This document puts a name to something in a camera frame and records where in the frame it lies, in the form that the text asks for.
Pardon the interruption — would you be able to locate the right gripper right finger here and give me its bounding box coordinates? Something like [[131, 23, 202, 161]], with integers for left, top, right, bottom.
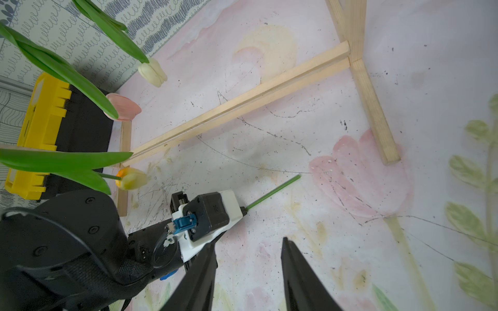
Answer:
[[281, 237, 342, 311]]

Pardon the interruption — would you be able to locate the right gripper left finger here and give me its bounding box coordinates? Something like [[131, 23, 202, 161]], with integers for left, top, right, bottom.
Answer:
[[161, 242, 218, 311]]

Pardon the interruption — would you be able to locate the blue tulip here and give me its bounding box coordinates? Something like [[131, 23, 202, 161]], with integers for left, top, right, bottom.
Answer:
[[245, 174, 302, 211]]

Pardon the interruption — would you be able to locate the pink tulip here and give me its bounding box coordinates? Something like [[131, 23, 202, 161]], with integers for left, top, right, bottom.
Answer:
[[1, 24, 141, 121]]

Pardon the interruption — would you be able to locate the yellow tulip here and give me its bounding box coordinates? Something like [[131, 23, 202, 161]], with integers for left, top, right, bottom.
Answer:
[[1, 145, 149, 195]]

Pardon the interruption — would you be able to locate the white tulip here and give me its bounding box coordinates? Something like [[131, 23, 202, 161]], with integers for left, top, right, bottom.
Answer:
[[73, 0, 167, 88]]

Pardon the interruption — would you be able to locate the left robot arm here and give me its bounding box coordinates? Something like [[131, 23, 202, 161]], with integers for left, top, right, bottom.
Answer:
[[1, 190, 183, 310]]

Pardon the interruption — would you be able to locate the wooden clothes rack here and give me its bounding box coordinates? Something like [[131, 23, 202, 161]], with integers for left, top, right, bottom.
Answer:
[[115, 0, 402, 218]]

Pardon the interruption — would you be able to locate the floral table mat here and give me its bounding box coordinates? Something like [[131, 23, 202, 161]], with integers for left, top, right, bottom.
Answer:
[[125, 1, 497, 310]]

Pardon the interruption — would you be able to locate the yellow black toolbox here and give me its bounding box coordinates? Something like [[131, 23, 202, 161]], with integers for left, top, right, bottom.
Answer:
[[5, 73, 114, 200]]

